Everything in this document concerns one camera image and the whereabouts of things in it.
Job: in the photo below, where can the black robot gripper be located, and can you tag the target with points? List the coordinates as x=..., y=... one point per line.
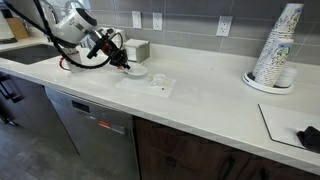
x=106, y=45

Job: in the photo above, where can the small white plate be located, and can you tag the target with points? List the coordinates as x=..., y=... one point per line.
x=137, y=70

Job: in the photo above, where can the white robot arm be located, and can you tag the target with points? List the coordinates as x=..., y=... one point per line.
x=73, y=25

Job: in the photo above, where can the small white mug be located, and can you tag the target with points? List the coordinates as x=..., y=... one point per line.
x=159, y=80

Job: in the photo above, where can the dark coffee bean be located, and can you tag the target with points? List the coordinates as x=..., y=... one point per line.
x=162, y=89

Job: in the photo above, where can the stainless steel dishwasher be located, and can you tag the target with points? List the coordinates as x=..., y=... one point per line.
x=100, y=133

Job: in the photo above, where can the kitchen sink basin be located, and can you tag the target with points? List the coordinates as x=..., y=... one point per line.
x=26, y=54

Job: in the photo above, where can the dark wood cabinet door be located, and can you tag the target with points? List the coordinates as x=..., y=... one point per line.
x=180, y=153
x=36, y=113
x=286, y=170

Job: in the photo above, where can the wooden cutting board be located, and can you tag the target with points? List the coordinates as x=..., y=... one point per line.
x=17, y=28

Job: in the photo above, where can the white round tray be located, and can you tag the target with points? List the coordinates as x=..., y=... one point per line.
x=266, y=87

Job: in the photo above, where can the short patterned paper cup stack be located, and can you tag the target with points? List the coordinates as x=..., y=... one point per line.
x=275, y=63

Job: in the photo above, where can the white paper cup stack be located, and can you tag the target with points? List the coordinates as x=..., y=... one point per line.
x=286, y=77

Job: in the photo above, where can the white flat board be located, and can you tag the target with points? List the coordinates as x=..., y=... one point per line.
x=283, y=123

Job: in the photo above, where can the black block object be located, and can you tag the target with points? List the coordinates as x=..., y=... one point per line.
x=310, y=138

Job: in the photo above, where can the white wall outlet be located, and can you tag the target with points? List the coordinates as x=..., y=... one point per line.
x=157, y=21
x=224, y=25
x=136, y=19

